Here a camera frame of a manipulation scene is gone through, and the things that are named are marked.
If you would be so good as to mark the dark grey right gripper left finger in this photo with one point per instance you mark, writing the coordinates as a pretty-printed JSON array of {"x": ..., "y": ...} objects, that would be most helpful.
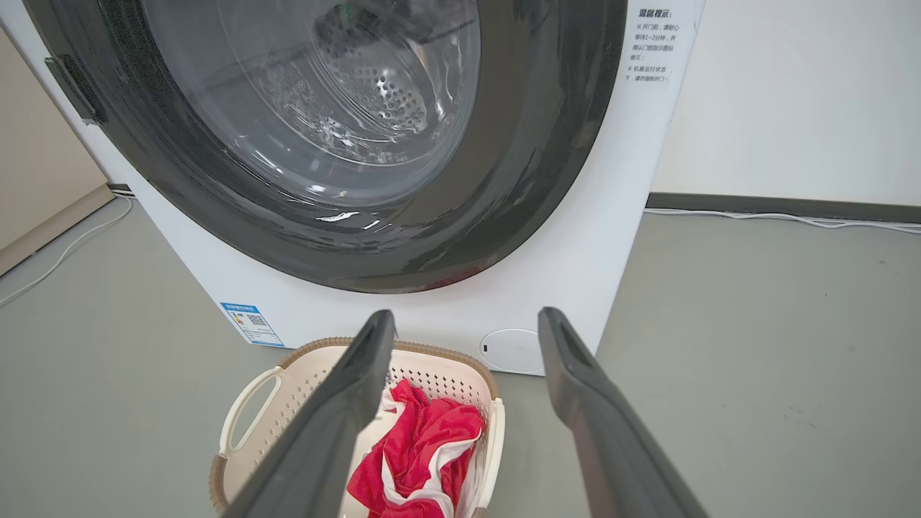
[{"x": 324, "y": 446}]

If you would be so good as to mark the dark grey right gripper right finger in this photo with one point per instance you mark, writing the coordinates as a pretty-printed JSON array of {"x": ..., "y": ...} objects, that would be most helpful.
[{"x": 604, "y": 446}]

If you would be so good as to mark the cream perforated laundry basket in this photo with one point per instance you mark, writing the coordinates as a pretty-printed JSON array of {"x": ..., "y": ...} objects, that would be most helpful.
[{"x": 446, "y": 385}]

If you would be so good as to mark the red white-trimmed garment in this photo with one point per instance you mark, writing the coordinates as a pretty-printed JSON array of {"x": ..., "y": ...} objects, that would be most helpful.
[{"x": 424, "y": 439}]

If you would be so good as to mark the round white filter cover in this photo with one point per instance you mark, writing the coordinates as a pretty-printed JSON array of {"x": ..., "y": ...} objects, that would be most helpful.
[{"x": 511, "y": 352}]

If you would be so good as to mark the blue energy label sticker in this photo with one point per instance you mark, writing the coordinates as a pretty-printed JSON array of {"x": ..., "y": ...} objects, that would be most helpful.
[{"x": 252, "y": 325}]

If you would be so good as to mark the white front-load washing machine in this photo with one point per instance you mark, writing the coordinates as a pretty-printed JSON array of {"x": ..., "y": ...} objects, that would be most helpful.
[{"x": 575, "y": 252}]

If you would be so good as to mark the black round washer door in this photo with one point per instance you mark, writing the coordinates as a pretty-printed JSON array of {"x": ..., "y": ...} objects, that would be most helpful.
[{"x": 547, "y": 144}]

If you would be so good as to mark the stainless steel washer drum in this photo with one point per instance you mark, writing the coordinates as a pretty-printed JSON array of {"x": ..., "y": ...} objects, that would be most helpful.
[{"x": 374, "y": 93}]

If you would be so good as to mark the black text warning sticker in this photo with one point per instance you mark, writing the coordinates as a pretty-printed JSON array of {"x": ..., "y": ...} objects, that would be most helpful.
[{"x": 651, "y": 43}]

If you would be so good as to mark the beige wall board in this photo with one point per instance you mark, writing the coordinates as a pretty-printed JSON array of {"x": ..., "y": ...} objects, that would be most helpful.
[{"x": 43, "y": 180}]

